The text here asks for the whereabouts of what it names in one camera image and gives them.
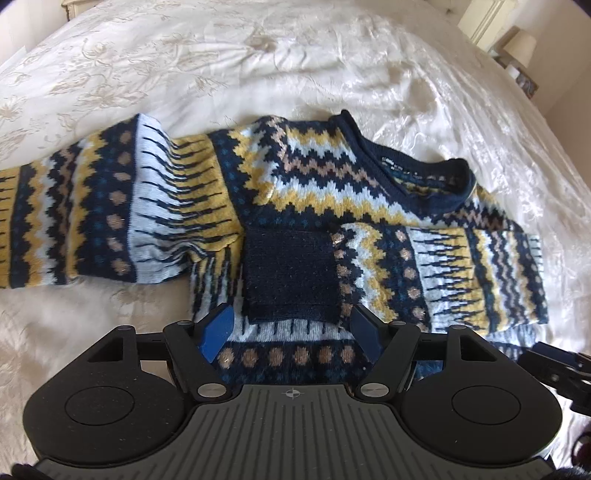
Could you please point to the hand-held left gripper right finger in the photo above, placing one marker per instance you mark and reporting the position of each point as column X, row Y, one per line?
column 367, row 332

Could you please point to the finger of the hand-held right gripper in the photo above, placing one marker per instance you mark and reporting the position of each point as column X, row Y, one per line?
column 554, row 364

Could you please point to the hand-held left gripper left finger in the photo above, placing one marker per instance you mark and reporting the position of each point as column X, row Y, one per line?
column 217, row 330

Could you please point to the navy yellow patterned knit sweater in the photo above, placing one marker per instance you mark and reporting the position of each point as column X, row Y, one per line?
column 300, row 194

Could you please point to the cream embroidered bedspread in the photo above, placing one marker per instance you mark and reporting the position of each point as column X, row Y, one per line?
column 277, row 60

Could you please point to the cream shade table lamp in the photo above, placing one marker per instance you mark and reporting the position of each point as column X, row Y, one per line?
column 519, row 46

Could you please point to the cream panelled furniture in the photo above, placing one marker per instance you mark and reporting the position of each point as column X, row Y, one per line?
column 485, row 18

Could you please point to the cream wooden furniture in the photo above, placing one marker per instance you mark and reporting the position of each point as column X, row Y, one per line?
column 74, row 7

